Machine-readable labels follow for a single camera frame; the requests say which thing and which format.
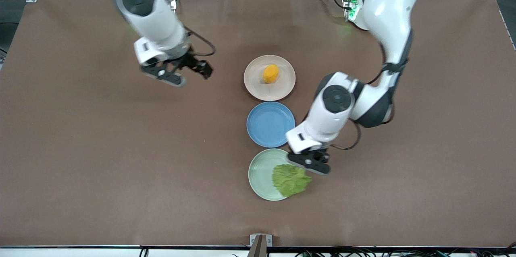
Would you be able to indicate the beige round plate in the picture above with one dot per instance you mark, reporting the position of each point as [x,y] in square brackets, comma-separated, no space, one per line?
[258,83]

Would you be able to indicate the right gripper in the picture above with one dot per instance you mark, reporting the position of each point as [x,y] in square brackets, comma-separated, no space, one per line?
[188,61]

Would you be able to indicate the brown table cover mat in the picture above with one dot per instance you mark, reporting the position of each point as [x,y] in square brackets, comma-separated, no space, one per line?
[121,188]

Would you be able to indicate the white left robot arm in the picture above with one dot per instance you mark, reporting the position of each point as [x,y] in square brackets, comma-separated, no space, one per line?
[387,7]

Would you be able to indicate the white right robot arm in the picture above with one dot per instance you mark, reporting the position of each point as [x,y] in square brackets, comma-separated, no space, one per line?
[157,19]

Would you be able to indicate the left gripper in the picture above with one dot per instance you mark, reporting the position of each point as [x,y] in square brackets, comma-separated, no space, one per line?
[317,155]

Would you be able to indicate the base connector box green light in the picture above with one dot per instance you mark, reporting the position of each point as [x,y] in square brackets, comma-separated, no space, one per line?
[173,5]
[350,7]

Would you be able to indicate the light green round plate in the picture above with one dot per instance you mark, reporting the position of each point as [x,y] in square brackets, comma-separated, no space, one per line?
[260,172]

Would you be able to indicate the blue round plate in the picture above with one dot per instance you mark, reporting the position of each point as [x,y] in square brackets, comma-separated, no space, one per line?
[268,124]

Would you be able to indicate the green lettuce leaf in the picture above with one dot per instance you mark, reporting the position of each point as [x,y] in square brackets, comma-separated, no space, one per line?
[290,180]

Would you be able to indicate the yellow lemon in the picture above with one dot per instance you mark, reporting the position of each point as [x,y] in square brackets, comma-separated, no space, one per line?
[270,73]

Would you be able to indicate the white table edge rail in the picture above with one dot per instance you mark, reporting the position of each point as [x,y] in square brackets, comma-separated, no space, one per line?
[60,252]

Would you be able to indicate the grey metal camera bracket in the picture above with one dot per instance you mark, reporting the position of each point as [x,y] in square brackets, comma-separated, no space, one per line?
[260,241]

